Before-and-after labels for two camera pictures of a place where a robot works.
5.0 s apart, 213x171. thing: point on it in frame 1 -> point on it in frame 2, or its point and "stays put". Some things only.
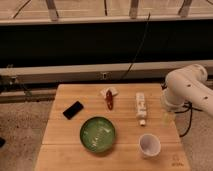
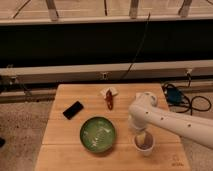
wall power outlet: [104, 75] stays put
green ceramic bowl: [97, 134] stays put
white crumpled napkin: [114, 91] stays put
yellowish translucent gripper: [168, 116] -> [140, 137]
